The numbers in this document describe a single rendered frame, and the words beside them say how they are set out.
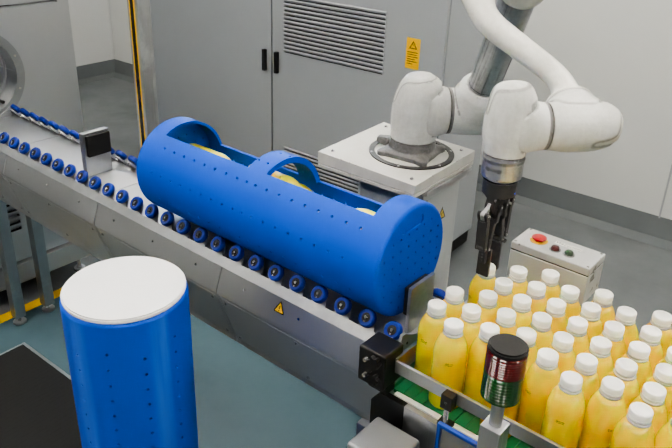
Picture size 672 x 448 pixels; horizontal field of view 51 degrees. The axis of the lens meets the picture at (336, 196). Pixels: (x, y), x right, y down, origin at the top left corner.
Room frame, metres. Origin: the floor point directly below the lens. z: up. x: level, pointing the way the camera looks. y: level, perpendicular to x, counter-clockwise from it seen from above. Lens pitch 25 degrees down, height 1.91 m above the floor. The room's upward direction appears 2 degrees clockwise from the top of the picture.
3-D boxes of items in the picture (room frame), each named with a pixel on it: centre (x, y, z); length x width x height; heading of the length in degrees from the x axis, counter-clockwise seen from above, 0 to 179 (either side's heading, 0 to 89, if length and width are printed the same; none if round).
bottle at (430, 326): (1.24, -0.22, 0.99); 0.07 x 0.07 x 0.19
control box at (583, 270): (1.51, -0.55, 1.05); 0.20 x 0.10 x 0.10; 51
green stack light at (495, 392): (0.89, -0.28, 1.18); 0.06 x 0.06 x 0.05
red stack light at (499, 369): (0.89, -0.28, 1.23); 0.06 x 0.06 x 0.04
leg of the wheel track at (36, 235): (2.75, 1.33, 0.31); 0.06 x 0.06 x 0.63; 51
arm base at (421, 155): (2.25, -0.24, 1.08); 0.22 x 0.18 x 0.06; 60
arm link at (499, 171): (1.41, -0.36, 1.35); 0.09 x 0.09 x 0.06
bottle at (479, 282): (1.41, -0.36, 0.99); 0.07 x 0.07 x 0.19
